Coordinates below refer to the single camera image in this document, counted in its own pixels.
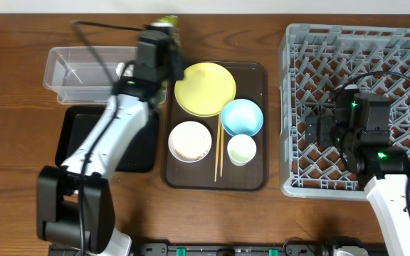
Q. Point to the yellow plate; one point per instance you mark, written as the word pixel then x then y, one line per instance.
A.
pixel 205 90

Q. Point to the white bowl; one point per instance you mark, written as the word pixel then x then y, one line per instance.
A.
pixel 188 127

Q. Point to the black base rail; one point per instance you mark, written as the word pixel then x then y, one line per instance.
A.
pixel 155 249

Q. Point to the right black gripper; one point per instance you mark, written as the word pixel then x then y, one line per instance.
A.
pixel 312 125

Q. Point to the light blue bowl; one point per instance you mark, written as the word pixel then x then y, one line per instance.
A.
pixel 242 116

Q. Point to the wooden chopstick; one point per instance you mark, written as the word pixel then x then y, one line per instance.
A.
pixel 218 139
pixel 221 156

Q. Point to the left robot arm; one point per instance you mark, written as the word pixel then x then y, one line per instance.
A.
pixel 73 202

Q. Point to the green orange snack wrapper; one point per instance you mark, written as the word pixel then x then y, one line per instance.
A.
pixel 169 22

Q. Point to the right wooden chopstick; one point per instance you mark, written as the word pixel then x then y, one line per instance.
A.
pixel 221 156

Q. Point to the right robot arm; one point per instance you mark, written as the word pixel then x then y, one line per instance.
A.
pixel 359 129

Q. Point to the clear plastic bin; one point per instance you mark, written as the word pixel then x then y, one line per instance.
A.
pixel 78 78

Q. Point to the white tissue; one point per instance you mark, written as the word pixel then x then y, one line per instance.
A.
pixel 123 70

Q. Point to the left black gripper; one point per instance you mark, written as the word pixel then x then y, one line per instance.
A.
pixel 176 66

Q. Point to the left wooden chopstick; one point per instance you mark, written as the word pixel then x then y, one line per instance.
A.
pixel 218 139

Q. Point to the dark brown serving tray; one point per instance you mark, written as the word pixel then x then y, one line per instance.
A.
pixel 208 173

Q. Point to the pile of rice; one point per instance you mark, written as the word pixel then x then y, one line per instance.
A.
pixel 190 147

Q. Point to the black waste tray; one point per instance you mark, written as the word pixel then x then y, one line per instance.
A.
pixel 78 122

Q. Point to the grey dishwasher rack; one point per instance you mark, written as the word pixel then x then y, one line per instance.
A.
pixel 312 61

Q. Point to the white cup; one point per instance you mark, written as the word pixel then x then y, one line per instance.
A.
pixel 241 149

